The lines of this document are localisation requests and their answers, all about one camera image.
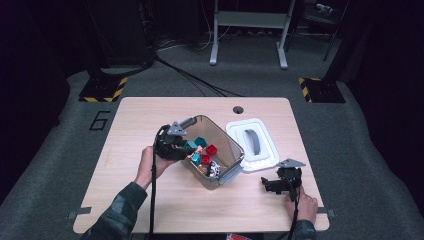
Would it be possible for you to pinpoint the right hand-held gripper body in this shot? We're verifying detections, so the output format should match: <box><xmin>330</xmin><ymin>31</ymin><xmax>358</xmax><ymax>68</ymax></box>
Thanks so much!
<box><xmin>276</xmin><ymin>158</ymin><xmax>307</xmax><ymax>203</ymax></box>

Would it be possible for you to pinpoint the grey translucent storage box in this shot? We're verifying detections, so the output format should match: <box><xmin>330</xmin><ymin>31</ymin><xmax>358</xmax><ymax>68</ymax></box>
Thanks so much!
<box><xmin>168</xmin><ymin>114</ymin><xmax>246</xmax><ymax>191</ymax></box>

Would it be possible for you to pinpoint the person's right hand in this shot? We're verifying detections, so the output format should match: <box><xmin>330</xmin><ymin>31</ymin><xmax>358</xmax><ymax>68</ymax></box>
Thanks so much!
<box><xmin>284</xmin><ymin>186</ymin><xmax>319</xmax><ymax>224</ymax></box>

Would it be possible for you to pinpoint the white toy car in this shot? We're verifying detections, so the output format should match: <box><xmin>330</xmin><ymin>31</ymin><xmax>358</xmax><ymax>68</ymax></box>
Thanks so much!
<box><xmin>206</xmin><ymin>160</ymin><xmax>222</xmax><ymax>179</ymax></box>

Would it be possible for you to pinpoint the white floor cable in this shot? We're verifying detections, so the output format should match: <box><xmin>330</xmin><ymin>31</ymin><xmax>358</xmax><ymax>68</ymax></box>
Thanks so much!
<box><xmin>156</xmin><ymin>31</ymin><xmax>215</xmax><ymax>53</ymax></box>

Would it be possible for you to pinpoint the white metal stand frame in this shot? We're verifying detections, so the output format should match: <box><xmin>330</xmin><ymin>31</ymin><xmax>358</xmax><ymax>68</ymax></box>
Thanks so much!
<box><xmin>209</xmin><ymin>0</ymin><xmax>297</xmax><ymax>70</ymax></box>

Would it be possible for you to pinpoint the black stand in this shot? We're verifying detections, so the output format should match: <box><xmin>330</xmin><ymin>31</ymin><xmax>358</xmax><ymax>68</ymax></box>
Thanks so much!
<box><xmin>301</xmin><ymin>0</ymin><xmax>349</xmax><ymax>63</ymax></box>

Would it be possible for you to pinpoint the grey table clamp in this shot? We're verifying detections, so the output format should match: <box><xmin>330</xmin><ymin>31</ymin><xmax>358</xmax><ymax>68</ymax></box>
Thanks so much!
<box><xmin>66</xmin><ymin>206</ymin><xmax>92</xmax><ymax>220</ymax></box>
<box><xmin>317</xmin><ymin>207</ymin><xmax>336</xmax><ymax>220</ymax></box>

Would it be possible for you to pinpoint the black striped stand base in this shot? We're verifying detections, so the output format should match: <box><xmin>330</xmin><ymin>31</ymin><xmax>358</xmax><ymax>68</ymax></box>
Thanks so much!
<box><xmin>78</xmin><ymin>76</ymin><xmax>129</xmax><ymax>103</ymax></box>
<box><xmin>298</xmin><ymin>77</ymin><xmax>347</xmax><ymax>104</ymax></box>

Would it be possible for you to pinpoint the black floor cable bundle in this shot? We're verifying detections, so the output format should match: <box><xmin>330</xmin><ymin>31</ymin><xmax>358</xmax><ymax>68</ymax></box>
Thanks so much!
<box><xmin>154</xmin><ymin>55</ymin><xmax>244</xmax><ymax>98</ymax></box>

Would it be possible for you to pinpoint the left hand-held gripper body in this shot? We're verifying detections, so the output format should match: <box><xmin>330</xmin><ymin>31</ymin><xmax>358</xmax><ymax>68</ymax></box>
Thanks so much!
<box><xmin>155</xmin><ymin>121</ymin><xmax>187</xmax><ymax>162</ymax></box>

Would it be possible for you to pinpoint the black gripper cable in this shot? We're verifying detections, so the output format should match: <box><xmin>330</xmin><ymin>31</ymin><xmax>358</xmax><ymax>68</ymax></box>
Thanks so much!
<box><xmin>285</xmin><ymin>173</ymin><xmax>301</xmax><ymax>240</ymax></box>
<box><xmin>148</xmin><ymin>124</ymin><xmax>171</xmax><ymax>240</ymax></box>

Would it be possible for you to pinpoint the grey device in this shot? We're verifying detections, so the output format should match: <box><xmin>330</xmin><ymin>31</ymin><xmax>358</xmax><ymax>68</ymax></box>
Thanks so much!
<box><xmin>314</xmin><ymin>2</ymin><xmax>335</xmax><ymax>17</ymax></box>

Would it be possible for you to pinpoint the black cabinet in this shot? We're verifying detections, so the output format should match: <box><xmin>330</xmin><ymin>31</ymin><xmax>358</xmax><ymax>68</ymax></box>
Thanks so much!
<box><xmin>86</xmin><ymin>0</ymin><xmax>157</xmax><ymax>68</ymax></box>

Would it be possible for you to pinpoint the person's left hand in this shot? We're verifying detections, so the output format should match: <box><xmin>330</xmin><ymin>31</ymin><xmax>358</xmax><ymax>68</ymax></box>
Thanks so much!
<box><xmin>134</xmin><ymin>145</ymin><xmax>174</xmax><ymax>191</ymax></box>

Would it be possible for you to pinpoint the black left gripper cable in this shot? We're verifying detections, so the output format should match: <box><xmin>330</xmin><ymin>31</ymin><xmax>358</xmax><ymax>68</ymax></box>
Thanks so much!
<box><xmin>148</xmin><ymin>124</ymin><xmax>171</xmax><ymax>240</ymax></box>

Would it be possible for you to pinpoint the white lid with grey handle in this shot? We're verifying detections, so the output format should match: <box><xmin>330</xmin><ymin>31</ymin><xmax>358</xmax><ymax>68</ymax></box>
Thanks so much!
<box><xmin>225</xmin><ymin>117</ymin><xmax>281</xmax><ymax>174</ymax></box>

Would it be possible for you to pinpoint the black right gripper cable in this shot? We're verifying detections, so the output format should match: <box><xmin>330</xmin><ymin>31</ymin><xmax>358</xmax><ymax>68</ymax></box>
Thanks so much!
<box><xmin>285</xmin><ymin>173</ymin><xmax>301</xmax><ymax>240</ymax></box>

